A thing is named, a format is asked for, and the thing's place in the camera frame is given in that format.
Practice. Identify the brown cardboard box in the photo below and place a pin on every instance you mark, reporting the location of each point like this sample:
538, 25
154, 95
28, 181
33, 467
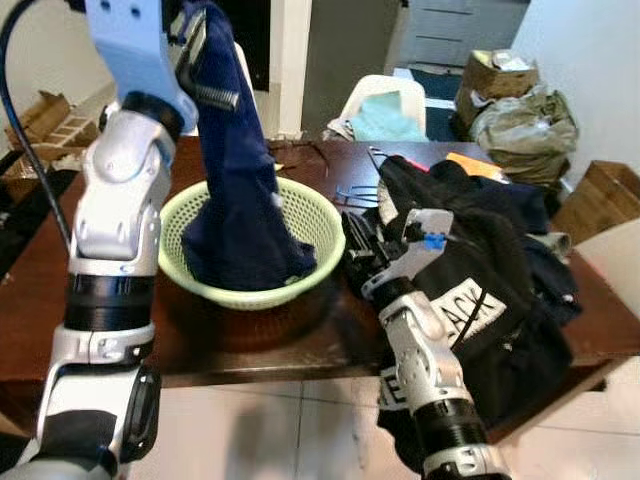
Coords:
50, 120
495, 75
600, 200

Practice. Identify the green plastic basket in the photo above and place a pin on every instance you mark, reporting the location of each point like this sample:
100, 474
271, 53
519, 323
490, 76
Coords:
250, 298

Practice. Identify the orange card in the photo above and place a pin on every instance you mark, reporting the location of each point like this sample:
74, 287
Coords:
475, 165

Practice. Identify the olive plastic bag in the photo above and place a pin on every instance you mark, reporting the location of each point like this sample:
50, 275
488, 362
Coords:
525, 135

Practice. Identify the black printed garment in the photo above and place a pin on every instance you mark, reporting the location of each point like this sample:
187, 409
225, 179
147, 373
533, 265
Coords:
500, 350

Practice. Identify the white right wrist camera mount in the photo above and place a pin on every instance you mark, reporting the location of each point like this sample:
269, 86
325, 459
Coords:
420, 245

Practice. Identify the teal cloth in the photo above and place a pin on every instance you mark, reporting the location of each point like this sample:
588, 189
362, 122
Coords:
385, 118

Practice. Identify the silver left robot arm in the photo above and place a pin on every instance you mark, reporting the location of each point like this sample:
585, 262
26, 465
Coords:
120, 200

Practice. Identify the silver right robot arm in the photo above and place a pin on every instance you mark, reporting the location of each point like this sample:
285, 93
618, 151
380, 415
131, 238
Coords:
420, 350

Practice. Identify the dark brown table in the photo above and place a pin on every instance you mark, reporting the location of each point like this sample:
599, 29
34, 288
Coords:
300, 340

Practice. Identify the navy blue garment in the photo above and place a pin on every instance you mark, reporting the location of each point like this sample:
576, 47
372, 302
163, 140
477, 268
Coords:
240, 200

